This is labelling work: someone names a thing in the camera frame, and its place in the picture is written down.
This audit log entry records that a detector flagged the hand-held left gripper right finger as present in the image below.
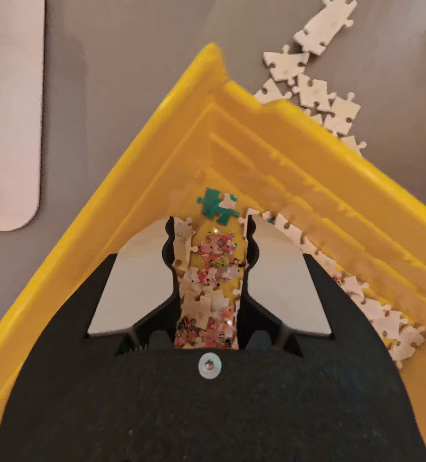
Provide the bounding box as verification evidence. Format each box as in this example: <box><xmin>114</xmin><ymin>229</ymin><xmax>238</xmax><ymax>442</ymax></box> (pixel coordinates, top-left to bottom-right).
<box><xmin>238</xmin><ymin>215</ymin><xmax>332</xmax><ymax>349</ymax></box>

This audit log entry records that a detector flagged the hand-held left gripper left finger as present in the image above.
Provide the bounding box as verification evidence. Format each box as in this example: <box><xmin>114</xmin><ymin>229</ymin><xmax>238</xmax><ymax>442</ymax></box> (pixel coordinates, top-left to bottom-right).
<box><xmin>87</xmin><ymin>216</ymin><xmax>182</xmax><ymax>343</ymax></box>

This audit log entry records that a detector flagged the pile of mixed puzzle pieces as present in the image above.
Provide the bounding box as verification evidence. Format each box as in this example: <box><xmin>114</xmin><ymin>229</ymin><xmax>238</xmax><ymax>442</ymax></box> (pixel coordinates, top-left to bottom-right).
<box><xmin>173</xmin><ymin>207</ymin><xmax>426</xmax><ymax>369</ymax></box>

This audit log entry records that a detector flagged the yellow plastic bin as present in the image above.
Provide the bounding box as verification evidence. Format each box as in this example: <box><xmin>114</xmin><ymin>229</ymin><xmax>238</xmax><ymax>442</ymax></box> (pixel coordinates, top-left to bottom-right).
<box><xmin>0</xmin><ymin>43</ymin><xmax>426</xmax><ymax>462</ymax></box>

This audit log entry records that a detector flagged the cluster of white puzzle pieces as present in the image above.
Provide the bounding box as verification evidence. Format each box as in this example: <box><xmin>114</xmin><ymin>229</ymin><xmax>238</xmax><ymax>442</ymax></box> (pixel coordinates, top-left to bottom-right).
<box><xmin>254</xmin><ymin>0</ymin><xmax>368</xmax><ymax>156</ymax></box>

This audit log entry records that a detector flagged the teal puzzle piece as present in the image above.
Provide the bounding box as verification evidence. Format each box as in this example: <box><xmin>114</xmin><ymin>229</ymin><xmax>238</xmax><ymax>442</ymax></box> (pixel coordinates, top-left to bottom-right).
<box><xmin>197</xmin><ymin>188</ymin><xmax>240</xmax><ymax>224</ymax></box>

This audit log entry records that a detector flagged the white tablet stand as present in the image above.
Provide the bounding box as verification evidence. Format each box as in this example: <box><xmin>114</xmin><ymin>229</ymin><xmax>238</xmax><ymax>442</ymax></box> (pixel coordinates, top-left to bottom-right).
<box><xmin>0</xmin><ymin>0</ymin><xmax>45</xmax><ymax>231</ymax></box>

